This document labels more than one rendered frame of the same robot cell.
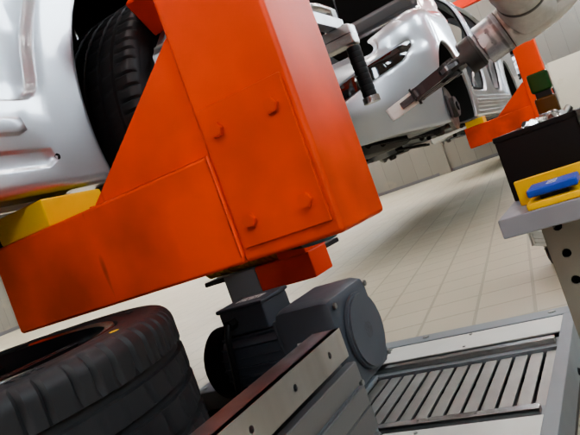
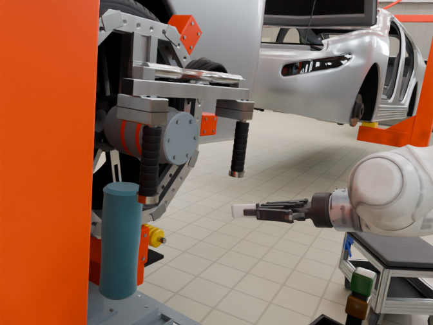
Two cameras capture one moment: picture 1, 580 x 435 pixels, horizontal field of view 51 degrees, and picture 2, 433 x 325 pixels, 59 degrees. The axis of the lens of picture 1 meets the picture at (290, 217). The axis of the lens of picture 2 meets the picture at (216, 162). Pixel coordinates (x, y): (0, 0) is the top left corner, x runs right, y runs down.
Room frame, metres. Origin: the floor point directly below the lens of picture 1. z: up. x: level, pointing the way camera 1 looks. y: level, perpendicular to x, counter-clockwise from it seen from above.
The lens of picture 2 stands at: (0.50, -0.30, 0.99)
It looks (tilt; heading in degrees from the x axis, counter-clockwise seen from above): 12 degrees down; 4
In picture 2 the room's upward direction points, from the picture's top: 6 degrees clockwise
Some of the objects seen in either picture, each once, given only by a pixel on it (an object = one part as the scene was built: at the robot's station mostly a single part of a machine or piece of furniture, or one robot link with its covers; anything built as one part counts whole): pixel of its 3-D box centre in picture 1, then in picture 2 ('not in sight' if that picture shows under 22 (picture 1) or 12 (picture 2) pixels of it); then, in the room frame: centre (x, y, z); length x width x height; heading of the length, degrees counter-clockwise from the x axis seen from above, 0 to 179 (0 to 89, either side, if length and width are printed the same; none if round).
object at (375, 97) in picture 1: (362, 72); (240, 147); (1.51, -0.29, 0.83); 0.04 x 0.04 x 0.16
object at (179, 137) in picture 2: not in sight; (150, 131); (1.44, -0.06, 0.85); 0.21 x 0.14 x 0.14; 61
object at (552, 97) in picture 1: (547, 105); (358, 304); (1.21, -0.56, 0.59); 0.04 x 0.04 x 0.04; 61
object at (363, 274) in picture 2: (539, 82); (363, 281); (1.21, -0.56, 0.64); 0.04 x 0.04 x 0.04; 61
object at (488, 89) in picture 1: (387, 75); (334, 56); (6.15, -1.42, 1.49); 4.95 x 1.86 x 1.59; 151
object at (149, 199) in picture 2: not in sight; (149, 162); (1.21, -0.12, 0.83); 0.04 x 0.04 x 0.16
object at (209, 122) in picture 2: not in sight; (200, 123); (1.75, -0.15, 0.85); 0.09 x 0.08 x 0.07; 151
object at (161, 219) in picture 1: (117, 195); not in sight; (1.04, 0.27, 0.69); 0.52 x 0.17 x 0.35; 61
